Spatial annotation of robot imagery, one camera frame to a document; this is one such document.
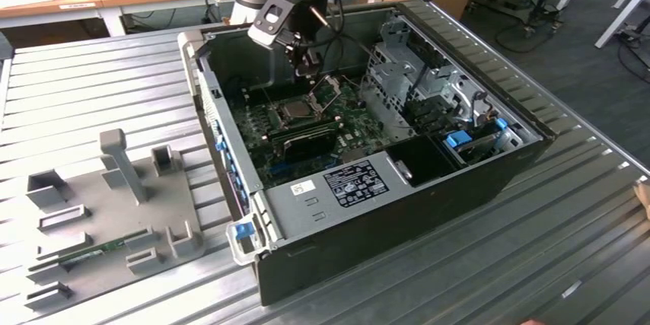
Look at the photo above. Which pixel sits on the black PC case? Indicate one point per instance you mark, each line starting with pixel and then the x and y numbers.
pixel 355 256

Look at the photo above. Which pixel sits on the grey chipset heatsink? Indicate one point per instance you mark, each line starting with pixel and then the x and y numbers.
pixel 352 155

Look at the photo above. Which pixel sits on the white sticker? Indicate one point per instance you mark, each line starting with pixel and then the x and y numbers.
pixel 571 289

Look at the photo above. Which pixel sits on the brown cardboard piece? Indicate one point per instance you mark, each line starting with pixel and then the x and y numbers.
pixel 643 199

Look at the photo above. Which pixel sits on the blue slot retainer clip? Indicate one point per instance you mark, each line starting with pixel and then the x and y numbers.
pixel 218 146

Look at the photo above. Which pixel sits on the blue disk carrier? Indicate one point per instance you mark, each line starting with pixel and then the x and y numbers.
pixel 457 138

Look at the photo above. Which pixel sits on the black RAM slot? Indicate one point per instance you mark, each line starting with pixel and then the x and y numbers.
pixel 315 129

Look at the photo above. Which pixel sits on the silver CPU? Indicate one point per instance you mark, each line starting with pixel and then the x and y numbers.
pixel 296 110

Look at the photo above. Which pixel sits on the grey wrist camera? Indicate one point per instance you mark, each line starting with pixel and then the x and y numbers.
pixel 261 36

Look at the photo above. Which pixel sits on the silver drive cage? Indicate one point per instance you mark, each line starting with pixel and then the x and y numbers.
pixel 388 85

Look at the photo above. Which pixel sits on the green RAM stick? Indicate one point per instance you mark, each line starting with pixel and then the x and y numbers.
pixel 101 247

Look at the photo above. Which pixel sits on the CPU socket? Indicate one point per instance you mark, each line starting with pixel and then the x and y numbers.
pixel 277 115

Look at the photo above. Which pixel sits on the blue drive bay latch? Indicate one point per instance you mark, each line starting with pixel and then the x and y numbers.
pixel 501 124

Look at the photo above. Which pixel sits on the grey power supply unit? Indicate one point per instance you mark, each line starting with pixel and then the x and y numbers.
pixel 299 214

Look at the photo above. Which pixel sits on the blue expansion slot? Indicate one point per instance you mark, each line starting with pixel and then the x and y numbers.
pixel 287 168

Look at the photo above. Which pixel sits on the white table frame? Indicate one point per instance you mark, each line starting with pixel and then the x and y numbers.
pixel 608 36

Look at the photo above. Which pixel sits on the grey parts rack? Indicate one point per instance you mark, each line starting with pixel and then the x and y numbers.
pixel 101 203

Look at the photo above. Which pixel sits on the blue case latch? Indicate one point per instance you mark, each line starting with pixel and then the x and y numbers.
pixel 242 230

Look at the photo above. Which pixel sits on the green motherboard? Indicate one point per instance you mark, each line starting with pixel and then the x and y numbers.
pixel 355 134

